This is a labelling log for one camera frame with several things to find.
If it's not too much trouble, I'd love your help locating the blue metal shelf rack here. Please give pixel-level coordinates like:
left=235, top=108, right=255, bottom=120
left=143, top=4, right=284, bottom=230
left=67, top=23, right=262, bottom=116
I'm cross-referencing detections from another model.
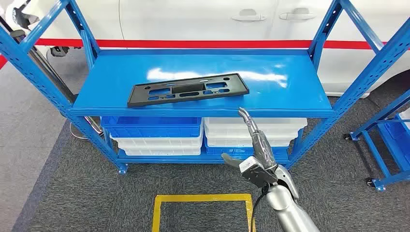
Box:
left=0, top=0, right=410, bottom=175

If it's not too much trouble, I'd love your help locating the red barrier belt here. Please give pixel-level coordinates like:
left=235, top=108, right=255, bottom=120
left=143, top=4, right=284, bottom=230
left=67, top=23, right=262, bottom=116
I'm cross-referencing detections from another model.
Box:
left=0, top=38, right=388, bottom=70

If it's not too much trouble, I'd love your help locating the blue metal shelf cart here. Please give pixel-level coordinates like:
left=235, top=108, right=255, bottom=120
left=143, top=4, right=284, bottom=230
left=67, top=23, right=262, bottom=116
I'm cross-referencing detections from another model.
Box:
left=344, top=89, right=410, bottom=192

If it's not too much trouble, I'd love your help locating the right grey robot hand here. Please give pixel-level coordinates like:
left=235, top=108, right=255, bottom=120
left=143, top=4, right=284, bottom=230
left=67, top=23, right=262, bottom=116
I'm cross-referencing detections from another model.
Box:
left=221, top=107, right=278, bottom=169

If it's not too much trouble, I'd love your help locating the white car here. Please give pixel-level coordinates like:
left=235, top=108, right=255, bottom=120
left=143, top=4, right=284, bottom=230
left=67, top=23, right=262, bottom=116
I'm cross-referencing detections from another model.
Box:
left=0, top=0, right=410, bottom=97

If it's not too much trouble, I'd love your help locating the black plastic frame part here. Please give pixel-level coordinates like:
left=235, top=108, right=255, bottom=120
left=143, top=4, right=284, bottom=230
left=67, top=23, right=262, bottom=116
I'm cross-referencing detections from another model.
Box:
left=127, top=72, right=250, bottom=108

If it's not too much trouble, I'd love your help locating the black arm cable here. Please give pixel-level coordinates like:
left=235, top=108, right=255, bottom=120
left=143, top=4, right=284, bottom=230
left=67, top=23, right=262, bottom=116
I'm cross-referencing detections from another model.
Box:
left=249, top=184, right=268, bottom=232

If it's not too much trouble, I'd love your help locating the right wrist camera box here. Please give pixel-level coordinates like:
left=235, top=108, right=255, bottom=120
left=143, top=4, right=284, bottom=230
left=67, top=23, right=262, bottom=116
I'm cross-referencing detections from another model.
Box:
left=239, top=156, right=278, bottom=189

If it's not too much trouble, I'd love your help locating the black barrier belt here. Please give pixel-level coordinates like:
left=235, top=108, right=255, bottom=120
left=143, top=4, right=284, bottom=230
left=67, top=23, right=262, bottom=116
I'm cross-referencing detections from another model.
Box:
left=0, top=16, right=16, bottom=33

